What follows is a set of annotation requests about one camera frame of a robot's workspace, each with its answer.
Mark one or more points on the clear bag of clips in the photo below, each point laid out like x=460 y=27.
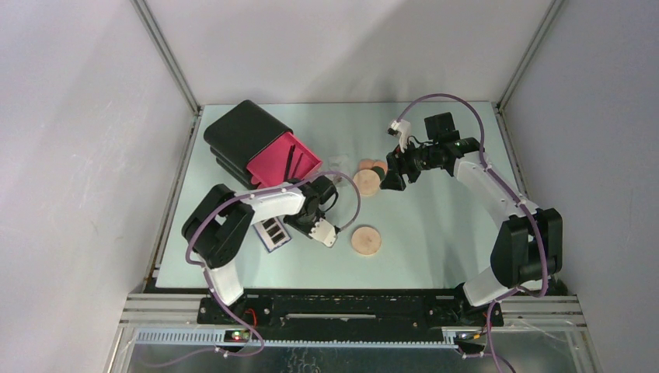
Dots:
x=341 y=165

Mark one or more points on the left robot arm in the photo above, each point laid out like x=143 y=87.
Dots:
x=216 y=229

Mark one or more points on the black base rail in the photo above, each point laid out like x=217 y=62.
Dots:
x=351 y=315

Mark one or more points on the beige round sponge lower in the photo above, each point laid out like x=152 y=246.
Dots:
x=366 y=241

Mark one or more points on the bob pin card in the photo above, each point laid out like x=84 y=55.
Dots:
x=272 y=233

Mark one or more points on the black thin brush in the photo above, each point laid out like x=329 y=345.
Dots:
x=289 y=160

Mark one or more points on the large beige sponge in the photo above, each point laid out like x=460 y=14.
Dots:
x=367 y=182

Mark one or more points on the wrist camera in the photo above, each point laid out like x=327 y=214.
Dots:
x=400 y=129
x=324 y=232

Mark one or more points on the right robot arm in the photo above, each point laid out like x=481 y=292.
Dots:
x=528 y=249

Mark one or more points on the orange round sponge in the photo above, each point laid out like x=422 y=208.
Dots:
x=366 y=164
x=382 y=165

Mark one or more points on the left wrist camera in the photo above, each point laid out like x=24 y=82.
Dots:
x=324 y=232

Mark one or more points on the dark green round sponge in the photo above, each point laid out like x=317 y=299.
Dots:
x=380 y=172

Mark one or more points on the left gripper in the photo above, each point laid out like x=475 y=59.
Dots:
x=290 y=221

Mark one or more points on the black pink drawer organizer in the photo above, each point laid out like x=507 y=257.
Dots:
x=241 y=134

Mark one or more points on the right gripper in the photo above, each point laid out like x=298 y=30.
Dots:
x=398 y=165

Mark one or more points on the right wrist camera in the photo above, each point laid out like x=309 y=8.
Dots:
x=400 y=129

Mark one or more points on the black mascara wand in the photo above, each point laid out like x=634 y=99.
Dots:
x=295 y=173

